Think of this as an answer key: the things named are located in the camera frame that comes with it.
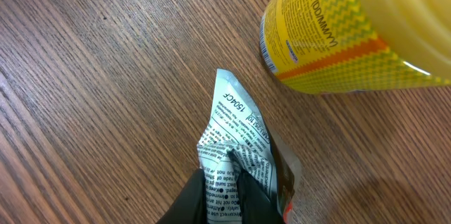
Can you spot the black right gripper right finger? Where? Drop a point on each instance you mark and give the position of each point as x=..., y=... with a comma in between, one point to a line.
x=255, y=206

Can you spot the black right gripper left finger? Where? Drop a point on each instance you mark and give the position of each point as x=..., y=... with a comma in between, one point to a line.
x=190, y=205

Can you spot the yellow lidded jar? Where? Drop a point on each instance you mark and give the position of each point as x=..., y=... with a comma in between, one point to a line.
x=336, y=46

